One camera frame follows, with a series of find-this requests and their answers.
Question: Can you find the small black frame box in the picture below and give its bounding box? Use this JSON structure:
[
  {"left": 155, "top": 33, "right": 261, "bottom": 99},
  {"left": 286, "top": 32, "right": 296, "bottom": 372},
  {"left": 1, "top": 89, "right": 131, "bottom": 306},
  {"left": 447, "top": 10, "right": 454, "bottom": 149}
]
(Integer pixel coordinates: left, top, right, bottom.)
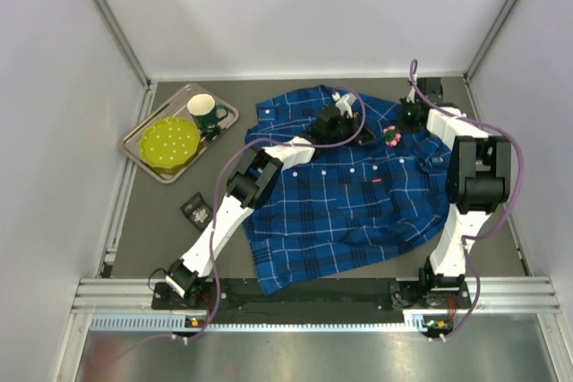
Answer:
[{"left": 180, "top": 192, "right": 213, "bottom": 232}]

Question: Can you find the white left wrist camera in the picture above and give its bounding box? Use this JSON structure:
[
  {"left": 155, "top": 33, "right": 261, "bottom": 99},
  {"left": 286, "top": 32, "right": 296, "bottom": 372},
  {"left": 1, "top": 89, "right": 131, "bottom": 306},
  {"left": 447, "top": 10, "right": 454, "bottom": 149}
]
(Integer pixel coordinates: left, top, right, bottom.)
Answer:
[{"left": 332, "top": 91, "right": 356, "bottom": 118}]

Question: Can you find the yellow-green dotted plate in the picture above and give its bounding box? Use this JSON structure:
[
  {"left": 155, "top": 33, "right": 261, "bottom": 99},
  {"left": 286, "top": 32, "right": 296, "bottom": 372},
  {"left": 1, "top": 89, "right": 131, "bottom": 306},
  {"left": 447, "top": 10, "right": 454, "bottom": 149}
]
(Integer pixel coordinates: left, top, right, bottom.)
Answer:
[{"left": 139, "top": 116, "right": 201, "bottom": 179}]

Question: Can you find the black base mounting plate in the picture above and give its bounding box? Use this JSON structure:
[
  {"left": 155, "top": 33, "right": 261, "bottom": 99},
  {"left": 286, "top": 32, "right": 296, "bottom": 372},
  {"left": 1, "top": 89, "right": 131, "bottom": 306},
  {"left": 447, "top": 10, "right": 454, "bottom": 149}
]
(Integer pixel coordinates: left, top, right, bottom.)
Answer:
[{"left": 151, "top": 278, "right": 471, "bottom": 324}]

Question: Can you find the pink flower brooch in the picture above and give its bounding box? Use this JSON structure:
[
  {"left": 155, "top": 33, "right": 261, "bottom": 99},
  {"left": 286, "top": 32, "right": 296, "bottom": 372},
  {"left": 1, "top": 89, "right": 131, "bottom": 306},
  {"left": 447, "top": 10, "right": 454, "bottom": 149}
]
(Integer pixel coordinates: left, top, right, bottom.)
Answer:
[{"left": 383, "top": 125, "right": 401, "bottom": 148}]

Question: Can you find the silver metal tray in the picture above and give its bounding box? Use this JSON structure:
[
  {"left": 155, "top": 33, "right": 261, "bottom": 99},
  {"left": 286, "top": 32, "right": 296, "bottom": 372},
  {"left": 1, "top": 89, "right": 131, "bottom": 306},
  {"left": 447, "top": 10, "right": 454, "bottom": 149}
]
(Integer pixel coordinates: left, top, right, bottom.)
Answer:
[{"left": 119, "top": 83, "right": 239, "bottom": 184}]

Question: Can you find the silver maple leaf brooch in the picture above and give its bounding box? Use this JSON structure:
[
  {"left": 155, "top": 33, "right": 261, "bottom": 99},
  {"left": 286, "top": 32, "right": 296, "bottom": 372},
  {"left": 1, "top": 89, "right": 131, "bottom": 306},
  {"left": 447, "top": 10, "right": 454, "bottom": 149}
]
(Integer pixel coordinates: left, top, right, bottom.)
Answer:
[{"left": 192, "top": 208, "right": 210, "bottom": 225}]

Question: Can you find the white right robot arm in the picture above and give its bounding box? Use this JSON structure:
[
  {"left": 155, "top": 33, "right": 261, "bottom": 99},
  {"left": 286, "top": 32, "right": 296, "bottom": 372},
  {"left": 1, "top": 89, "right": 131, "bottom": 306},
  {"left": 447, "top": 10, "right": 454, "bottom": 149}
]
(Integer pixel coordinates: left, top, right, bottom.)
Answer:
[{"left": 394, "top": 77, "right": 511, "bottom": 307}]

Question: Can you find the blue plaid shirt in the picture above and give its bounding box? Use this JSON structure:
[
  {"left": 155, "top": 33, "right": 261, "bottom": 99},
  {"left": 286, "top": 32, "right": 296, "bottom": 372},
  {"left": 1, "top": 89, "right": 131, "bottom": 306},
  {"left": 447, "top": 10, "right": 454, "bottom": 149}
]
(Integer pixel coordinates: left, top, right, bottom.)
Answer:
[{"left": 244, "top": 95, "right": 450, "bottom": 294}]

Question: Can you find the green mug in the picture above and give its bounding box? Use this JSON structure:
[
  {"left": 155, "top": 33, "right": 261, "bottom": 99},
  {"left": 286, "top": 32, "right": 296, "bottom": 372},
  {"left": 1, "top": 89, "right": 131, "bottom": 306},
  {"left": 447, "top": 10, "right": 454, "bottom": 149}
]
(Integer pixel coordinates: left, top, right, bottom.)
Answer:
[{"left": 187, "top": 93, "right": 228, "bottom": 132}]

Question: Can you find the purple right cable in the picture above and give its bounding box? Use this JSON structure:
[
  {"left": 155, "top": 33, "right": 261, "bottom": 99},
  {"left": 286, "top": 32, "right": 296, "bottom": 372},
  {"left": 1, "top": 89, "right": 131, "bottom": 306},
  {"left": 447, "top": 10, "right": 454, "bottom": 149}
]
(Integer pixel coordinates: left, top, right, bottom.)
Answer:
[{"left": 409, "top": 58, "right": 525, "bottom": 343}]

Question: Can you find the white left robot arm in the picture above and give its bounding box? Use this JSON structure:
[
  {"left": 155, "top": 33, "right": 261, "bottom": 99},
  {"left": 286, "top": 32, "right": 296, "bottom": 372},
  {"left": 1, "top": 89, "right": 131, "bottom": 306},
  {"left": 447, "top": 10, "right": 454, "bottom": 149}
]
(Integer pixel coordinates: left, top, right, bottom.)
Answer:
[{"left": 165, "top": 105, "right": 366, "bottom": 303}]

